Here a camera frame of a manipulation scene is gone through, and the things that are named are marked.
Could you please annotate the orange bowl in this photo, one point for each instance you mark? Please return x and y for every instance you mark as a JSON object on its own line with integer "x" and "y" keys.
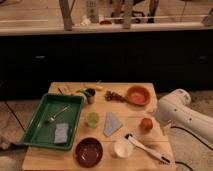
{"x": 138, "y": 95}

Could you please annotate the yellow banana toy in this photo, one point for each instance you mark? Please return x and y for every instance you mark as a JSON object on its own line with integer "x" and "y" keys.
{"x": 95, "y": 86}

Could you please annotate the grey folded cloth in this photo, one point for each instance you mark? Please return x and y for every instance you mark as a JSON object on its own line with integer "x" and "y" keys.
{"x": 112, "y": 124}

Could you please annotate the wooden table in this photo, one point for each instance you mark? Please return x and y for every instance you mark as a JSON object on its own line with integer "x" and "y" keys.
{"x": 41, "y": 159}

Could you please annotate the grey sponge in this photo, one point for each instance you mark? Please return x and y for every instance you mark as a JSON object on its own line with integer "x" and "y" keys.
{"x": 61, "y": 133}

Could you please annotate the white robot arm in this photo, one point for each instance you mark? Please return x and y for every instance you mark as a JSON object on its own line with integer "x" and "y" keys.
{"x": 174, "y": 107}

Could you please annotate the red apple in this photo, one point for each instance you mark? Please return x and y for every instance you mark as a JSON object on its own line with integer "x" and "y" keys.
{"x": 146, "y": 124}

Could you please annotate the dark metal cup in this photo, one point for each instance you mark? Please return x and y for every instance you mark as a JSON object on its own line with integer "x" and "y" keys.
{"x": 90, "y": 95}

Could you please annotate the white plastic cup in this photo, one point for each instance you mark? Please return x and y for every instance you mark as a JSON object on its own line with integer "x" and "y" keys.
{"x": 123, "y": 148}

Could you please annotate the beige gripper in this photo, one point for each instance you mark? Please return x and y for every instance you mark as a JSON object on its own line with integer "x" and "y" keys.
{"x": 166, "y": 128}

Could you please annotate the dark red bowl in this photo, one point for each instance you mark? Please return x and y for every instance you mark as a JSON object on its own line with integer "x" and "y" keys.
{"x": 88, "y": 152}

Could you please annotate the green plastic cup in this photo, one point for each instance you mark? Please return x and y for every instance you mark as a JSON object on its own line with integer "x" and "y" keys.
{"x": 92, "y": 119}

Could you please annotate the green plastic tray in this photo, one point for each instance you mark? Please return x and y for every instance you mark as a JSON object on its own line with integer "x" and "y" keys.
{"x": 54, "y": 122}

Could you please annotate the metal spoon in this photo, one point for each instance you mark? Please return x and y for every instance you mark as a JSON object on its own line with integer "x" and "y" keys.
{"x": 54, "y": 116}

